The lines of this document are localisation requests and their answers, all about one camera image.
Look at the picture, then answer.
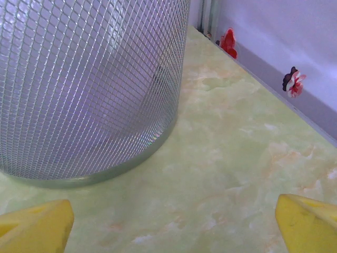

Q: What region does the aluminium frame post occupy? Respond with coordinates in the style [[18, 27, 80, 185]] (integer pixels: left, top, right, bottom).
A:
[[197, 0, 220, 41]]

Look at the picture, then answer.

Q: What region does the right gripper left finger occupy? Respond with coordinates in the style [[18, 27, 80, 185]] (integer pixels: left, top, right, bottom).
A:
[[0, 199, 75, 253]]

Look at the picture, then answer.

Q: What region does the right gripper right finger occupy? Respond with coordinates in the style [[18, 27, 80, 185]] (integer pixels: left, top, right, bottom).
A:
[[275, 193, 337, 253]]

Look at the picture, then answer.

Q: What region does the aluminium frame side rail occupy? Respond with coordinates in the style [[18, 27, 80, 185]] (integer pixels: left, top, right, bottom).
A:
[[217, 42, 337, 148]]

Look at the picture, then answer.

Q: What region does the clear plastic bin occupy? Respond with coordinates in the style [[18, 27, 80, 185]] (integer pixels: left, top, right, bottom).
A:
[[0, 0, 191, 190]]

